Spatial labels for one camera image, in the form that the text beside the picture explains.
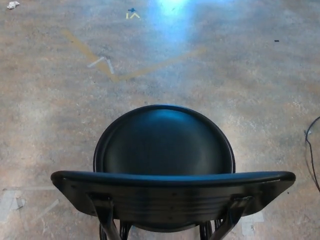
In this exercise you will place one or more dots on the crumpled white paper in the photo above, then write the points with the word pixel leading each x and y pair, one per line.
pixel 13 4

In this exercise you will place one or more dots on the long clear tape strip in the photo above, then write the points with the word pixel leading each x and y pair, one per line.
pixel 47 208

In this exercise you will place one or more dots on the black swivel chair with backrest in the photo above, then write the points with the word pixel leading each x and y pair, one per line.
pixel 162 145

